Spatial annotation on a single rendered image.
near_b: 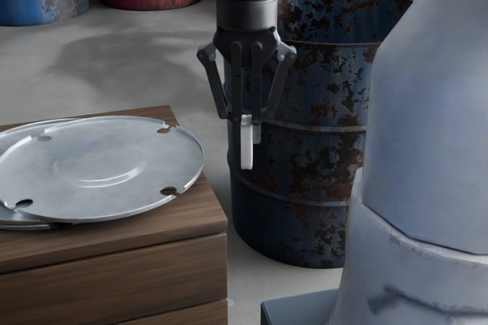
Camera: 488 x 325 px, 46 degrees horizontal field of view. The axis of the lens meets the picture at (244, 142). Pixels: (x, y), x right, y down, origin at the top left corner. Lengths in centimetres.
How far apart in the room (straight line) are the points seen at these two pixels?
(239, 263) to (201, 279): 44
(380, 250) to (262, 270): 88
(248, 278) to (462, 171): 92
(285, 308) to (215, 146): 121
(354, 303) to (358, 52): 66
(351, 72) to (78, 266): 54
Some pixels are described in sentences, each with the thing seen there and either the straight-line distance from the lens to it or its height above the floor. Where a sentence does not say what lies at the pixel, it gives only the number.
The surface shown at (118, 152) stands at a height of 37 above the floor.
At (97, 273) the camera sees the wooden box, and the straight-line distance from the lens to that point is 73.
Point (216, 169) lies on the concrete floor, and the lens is 153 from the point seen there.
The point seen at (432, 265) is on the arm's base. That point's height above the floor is 58.
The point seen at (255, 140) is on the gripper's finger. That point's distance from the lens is 78.
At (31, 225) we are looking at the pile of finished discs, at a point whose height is 36.
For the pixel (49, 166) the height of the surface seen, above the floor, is 37.
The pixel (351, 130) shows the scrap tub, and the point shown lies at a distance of 103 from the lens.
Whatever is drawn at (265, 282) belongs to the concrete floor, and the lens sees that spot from 117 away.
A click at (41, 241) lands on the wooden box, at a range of 73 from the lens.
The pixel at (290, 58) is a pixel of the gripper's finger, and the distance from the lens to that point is 73.
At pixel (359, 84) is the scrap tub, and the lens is 99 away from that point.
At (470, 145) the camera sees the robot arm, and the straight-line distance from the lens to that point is 27.
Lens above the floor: 77
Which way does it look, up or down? 27 degrees down
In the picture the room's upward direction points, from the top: straight up
